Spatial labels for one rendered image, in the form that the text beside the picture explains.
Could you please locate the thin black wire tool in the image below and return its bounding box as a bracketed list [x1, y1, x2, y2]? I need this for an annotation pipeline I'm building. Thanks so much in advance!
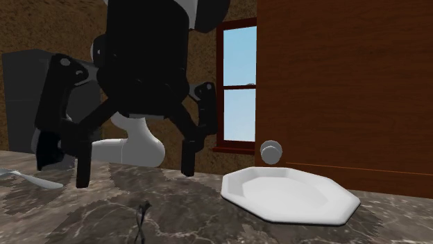
[133, 200, 153, 244]

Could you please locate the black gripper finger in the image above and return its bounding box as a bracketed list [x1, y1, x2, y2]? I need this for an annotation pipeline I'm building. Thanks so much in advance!
[35, 53, 117, 189]

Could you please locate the white octagonal plate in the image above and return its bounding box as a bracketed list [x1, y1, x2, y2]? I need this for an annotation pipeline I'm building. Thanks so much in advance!
[220, 166, 362, 227]

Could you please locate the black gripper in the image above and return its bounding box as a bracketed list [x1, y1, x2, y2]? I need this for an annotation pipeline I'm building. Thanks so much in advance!
[91, 0, 219, 178]

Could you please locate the dark grey block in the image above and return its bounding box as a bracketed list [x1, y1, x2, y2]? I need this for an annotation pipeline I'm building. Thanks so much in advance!
[1, 49, 103, 155]

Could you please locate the red framed window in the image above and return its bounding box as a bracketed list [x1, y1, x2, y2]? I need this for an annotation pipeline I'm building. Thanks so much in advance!
[212, 17, 257, 156]

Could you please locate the brown wooden door, grey knob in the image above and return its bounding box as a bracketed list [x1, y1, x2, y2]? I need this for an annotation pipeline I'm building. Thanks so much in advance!
[254, 0, 433, 200]

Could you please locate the silver spoon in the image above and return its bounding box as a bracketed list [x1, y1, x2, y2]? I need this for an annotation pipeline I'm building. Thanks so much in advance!
[0, 168, 65, 190]

